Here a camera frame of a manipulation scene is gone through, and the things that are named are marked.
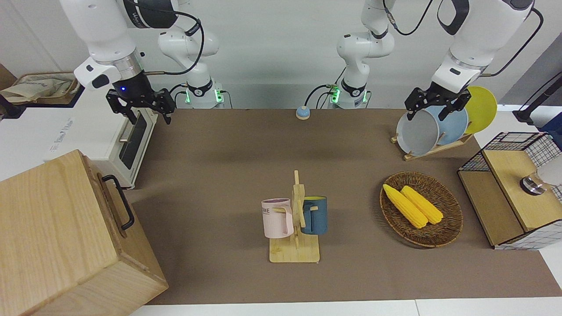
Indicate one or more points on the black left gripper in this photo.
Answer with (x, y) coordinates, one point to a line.
(445, 95)

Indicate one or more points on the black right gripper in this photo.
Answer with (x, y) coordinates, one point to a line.
(131, 87)

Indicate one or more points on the light wooden drawer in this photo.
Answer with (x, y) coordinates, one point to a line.
(109, 199)

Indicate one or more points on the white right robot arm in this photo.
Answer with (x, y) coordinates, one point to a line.
(105, 35)

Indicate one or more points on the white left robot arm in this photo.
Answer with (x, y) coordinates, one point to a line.
(478, 35)

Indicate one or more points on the light blue plate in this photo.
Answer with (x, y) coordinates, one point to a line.
(452, 125)

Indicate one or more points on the grey plate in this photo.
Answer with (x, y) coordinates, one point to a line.
(417, 134)

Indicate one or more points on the yellow plate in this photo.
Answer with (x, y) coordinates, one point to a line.
(482, 109)

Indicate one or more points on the wooden plate rack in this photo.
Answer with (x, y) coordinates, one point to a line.
(432, 151)

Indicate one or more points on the white toaster oven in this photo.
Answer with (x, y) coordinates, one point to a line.
(92, 131)

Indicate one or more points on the brown table mat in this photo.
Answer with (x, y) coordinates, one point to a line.
(219, 166)

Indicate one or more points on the yellow corn cob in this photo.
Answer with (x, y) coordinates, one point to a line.
(406, 206)
(423, 205)

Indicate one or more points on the beige cloth bag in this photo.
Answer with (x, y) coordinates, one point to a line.
(39, 85)

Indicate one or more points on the silver round metal object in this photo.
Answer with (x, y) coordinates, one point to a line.
(533, 184)

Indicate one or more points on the brown wicker basket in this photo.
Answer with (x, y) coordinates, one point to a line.
(443, 232)

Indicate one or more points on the small blue round button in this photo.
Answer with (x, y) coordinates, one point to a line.
(303, 113)

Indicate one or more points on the light wooden cabinet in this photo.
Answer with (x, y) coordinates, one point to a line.
(52, 232)

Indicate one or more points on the dark blue mug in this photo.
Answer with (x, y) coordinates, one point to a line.
(317, 217)

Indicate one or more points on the pink mug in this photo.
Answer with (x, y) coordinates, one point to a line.
(276, 219)

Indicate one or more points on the wooden mug rack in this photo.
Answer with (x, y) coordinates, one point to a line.
(295, 252)

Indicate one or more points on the black camera stand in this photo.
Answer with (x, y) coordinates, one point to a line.
(533, 105)

